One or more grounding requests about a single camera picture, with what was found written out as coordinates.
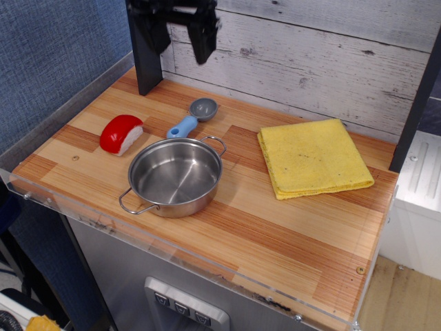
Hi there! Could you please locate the clear acrylic table guard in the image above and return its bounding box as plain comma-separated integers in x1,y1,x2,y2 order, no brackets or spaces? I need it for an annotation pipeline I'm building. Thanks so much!
1,55,398,330

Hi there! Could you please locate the dark grey left post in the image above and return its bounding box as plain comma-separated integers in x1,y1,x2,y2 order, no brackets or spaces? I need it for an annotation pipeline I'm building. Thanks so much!
125,1,163,96

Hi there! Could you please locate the white grooved block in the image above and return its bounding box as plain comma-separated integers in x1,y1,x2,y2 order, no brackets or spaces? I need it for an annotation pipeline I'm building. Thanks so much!
396,131,440,212

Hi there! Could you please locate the dark grey right post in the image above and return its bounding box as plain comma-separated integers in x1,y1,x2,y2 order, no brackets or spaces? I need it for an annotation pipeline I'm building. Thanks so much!
389,33,440,172

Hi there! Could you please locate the stainless steel pot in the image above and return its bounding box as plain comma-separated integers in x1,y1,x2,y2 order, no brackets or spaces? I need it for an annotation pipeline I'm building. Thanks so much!
119,136,227,218

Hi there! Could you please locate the blue handled grey spoon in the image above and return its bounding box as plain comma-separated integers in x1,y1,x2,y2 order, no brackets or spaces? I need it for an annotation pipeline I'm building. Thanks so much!
166,97,218,139

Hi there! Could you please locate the folded yellow cloth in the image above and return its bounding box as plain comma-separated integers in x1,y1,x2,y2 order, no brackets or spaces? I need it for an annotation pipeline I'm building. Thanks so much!
257,119,374,200

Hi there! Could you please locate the silver dispenser button panel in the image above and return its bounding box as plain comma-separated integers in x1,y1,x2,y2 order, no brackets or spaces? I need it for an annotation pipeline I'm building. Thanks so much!
145,277,230,331

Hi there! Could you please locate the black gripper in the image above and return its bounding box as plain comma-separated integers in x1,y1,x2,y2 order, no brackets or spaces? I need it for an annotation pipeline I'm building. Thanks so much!
127,1,219,65

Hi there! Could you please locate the dark grey post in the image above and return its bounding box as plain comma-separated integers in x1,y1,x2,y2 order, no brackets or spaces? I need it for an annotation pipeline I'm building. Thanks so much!
125,1,163,96
389,33,440,172

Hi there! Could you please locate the black and yellow cable bundle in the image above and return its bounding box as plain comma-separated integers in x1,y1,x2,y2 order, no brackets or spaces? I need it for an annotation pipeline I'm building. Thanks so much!
0,310,61,331

